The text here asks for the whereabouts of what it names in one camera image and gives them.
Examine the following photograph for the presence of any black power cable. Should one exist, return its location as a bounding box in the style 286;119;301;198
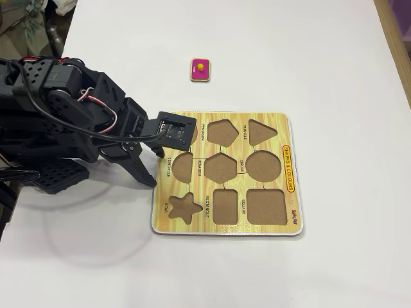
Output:
0;166;41;184

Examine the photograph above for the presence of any grey metal bottle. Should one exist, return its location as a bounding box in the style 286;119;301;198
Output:
47;24;65;55

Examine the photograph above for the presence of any red white servo wire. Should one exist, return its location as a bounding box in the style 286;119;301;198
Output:
78;89;118;133

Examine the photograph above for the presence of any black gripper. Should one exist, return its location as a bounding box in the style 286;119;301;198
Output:
105;96;165;189

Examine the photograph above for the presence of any pink rectangle piece yellow pin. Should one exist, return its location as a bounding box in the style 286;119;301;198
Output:
189;57;212;83

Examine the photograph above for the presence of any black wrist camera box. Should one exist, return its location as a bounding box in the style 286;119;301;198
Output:
143;110;197;152

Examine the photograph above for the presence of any black table clamp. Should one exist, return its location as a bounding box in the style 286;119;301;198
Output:
0;179;19;227

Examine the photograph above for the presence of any black camera cable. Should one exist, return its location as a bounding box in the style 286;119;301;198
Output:
17;62;168;144

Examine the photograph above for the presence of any wooden shapes puzzle board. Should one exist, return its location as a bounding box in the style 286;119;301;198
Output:
150;110;304;237

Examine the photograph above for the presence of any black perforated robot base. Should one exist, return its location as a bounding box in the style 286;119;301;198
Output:
31;158;91;196

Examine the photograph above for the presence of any floral patterned fabric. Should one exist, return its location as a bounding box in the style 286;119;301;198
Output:
0;0;49;58

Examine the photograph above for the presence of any white cloth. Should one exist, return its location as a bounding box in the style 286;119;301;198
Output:
53;0;80;16

